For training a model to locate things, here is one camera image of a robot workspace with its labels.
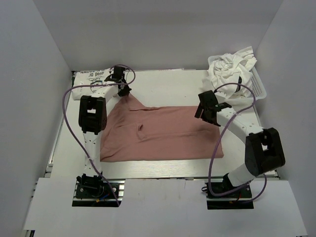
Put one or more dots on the pink t shirt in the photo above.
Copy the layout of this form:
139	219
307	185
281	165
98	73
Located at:
135	132

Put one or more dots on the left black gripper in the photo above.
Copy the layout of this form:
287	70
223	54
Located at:
124	89

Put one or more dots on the white plastic basket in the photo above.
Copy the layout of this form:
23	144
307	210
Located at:
257	91

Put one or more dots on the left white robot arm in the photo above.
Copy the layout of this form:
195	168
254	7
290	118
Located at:
93	115

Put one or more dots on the folded white printed t shirt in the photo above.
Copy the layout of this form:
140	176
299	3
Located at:
93	78

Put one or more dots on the crumpled white shirts pile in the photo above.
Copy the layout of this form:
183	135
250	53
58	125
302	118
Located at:
231	74

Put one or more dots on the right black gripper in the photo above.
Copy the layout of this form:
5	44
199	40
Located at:
201	112

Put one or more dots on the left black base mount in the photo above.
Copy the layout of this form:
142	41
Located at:
93	191

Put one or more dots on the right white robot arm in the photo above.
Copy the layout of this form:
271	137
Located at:
263	148

